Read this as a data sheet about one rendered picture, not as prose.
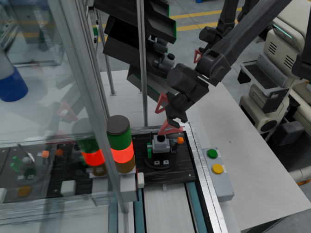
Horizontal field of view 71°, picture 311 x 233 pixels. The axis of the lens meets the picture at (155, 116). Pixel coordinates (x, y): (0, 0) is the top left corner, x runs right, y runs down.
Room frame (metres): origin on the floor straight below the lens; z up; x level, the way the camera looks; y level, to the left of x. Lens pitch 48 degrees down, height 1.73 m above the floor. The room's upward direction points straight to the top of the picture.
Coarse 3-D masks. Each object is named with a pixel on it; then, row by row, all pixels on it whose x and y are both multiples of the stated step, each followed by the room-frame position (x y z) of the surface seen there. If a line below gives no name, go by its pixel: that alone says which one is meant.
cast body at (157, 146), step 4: (156, 136) 0.48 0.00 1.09; (160, 136) 0.47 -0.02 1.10; (164, 136) 0.47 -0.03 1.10; (152, 140) 0.48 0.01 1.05; (156, 140) 0.46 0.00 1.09; (160, 140) 0.46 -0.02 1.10; (164, 140) 0.46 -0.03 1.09; (168, 140) 0.49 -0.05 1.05; (152, 144) 0.47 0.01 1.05; (156, 144) 0.44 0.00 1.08; (160, 144) 0.45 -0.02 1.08; (164, 144) 0.45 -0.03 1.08; (168, 144) 0.46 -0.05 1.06; (148, 148) 0.46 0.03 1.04; (152, 148) 0.46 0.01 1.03; (156, 148) 0.45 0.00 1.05; (160, 148) 0.45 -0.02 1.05; (164, 148) 0.45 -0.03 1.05; (168, 148) 0.45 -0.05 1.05; (156, 152) 0.44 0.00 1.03; (160, 152) 0.45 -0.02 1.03; (164, 152) 0.45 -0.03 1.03
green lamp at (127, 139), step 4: (128, 132) 0.25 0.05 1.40; (108, 136) 0.25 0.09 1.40; (112, 136) 0.24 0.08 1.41; (116, 136) 0.24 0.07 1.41; (120, 136) 0.24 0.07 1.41; (124, 136) 0.25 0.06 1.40; (128, 136) 0.25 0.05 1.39; (108, 140) 0.25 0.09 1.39; (112, 140) 0.24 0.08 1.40; (116, 140) 0.24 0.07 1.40; (120, 140) 0.24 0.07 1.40; (124, 140) 0.25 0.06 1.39; (128, 140) 0.25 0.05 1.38; (112, 144) 0.24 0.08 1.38; (116, 144) 0.24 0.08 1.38; (120, 144) 0.24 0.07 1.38; (124, 144) 0.24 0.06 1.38; (128, 144) 0.25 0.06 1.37; (112, 148) 0.24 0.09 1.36; (116, 148) 0.24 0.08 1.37; (120, 148) 0.24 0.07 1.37; (124, 148) 0.24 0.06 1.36
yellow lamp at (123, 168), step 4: (132, 160) 0.25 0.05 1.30; (116, 164) 0.24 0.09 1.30; (120, 164) 0.24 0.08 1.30; (124, 164) 0.24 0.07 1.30; (128, 164) 0.24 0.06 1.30; (132, 164) 0.25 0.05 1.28; (116, 168) 0.25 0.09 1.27; (120, 168) 0.24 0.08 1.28; (124, 168) 0.24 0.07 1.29; (128, 168) 0.24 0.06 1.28; (132, 168) 0.25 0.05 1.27; (120, 172) 0.24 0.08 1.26; (124, 172) 0.24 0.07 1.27
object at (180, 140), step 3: (177, 138) 0.48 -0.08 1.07; (180, 138) 0.48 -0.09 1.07; (174, 141) 0.47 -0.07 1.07; (177, 141) 0.47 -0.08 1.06; (180, 141) 0.47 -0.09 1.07; (174, 144) 0.48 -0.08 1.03; (177, 144) 0.47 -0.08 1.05; (174, 147) 0.47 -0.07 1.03; (177, 147) 0.47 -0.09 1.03; (174, 150) 0.47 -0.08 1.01
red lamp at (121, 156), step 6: (132, 144) 0.27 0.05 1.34; (114, 150) 0.24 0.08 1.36; (120, 150) 0.24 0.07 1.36; (126, 150) 0.25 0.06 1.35; (132, 150) 0.26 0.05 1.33; (114, 156) 0.24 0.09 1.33; (120, 156) 0.24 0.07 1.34; (126, 156) 0.24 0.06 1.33; (132, 156) 0.26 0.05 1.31; (120, 162) 0.24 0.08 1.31
